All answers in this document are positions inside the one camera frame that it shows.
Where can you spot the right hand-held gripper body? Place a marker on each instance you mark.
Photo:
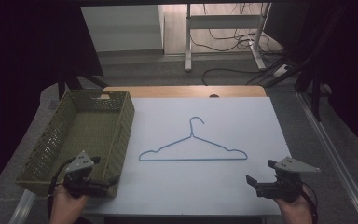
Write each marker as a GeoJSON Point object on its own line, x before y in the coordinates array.
{"type": "Point", "coordinates": [287, 186]}

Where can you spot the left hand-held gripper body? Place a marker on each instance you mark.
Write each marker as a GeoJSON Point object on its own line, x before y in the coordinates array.
{"type": "Point", "coordinates": [80, 165]}

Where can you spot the olive green plastic basket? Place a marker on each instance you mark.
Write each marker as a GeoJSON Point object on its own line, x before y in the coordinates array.
{"type": "Point", "coordinates": [87, 130]}

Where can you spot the person's right hand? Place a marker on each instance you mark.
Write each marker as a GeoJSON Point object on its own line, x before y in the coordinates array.
{"type": "Point", "coordinates": [295, 211]}

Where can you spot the person's left hand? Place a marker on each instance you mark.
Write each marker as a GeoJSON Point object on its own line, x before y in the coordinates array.
{"type": "Point", "coordinates": [66, 207]}

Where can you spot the white table mat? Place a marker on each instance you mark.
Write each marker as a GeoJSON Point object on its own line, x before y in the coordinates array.
{"type": "Point", "coordinates": [205, 186]}

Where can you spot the black stand legs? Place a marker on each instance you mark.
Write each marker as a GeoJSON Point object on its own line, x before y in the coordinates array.
{"type": "Point", "coordinates": [74, 83]}

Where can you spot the black tripod stand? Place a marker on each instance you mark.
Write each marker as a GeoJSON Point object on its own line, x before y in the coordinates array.
{"type": "Point", "coordinates": [316, 93]}

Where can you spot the white power strip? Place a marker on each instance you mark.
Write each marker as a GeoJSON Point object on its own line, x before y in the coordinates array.
{"type": "Point", "coordinates": [281, 70]}

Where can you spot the wooden table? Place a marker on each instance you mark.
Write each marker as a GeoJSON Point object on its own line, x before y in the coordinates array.
{"type": "Point", "coordinates": [174, 91]}

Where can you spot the white cabinet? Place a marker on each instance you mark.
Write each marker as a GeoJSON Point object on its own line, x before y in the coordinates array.
{"type": "Point", "coordinates": [121, 28]}

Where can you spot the long metal floor rail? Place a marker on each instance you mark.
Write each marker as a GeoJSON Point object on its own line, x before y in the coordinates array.
{"type": "Point", "coordinates": [332, 149]}

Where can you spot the short metal floor rail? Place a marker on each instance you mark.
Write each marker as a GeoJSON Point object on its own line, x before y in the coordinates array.
{"type": "Point", "coordinates": [23, 207]}

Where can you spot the white metal desk frame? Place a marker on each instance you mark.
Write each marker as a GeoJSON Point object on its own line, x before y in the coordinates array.
{"type": "Point", "coordinates": [223, 21]}

